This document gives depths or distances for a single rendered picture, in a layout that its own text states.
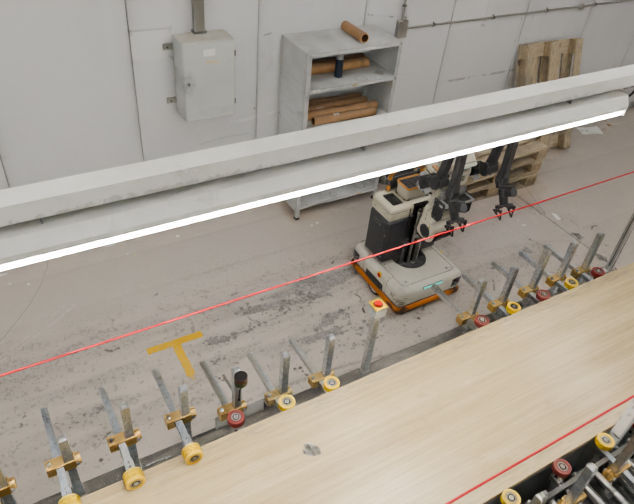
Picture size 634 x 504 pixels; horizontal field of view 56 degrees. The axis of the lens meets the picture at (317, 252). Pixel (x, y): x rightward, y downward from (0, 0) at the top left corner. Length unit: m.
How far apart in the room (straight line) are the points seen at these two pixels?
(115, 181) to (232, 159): 0.29
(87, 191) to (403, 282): 3.37
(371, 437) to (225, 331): 1.88
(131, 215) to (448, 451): 1.91
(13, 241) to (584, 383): 2.79
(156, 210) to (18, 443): 2.76
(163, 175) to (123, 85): 3.27
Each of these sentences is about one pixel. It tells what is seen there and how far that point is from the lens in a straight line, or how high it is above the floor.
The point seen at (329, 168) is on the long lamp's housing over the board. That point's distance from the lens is 1.71.
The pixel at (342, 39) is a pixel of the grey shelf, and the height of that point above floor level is 1.55.
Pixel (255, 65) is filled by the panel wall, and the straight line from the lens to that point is 5.07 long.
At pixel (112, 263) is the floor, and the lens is 5.08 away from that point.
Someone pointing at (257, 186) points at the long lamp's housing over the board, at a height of 2.37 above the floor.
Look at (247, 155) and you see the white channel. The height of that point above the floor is 2.46.
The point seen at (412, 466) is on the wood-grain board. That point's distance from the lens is 2.82.
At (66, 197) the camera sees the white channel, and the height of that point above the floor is 2.45.
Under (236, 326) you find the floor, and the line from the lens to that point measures 4.47.
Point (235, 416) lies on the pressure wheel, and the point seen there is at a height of 0.91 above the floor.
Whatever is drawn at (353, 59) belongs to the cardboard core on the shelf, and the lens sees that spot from 5.30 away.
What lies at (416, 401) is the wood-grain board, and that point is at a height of 0.90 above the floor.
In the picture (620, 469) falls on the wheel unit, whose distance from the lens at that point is 3.23.
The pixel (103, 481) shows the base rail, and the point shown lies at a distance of 3.01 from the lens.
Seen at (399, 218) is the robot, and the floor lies 0.71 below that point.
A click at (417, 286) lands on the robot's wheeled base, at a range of 4.57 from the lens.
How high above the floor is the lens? 3.26
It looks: 39 degrees down
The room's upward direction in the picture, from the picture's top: 6 degrees clockwise
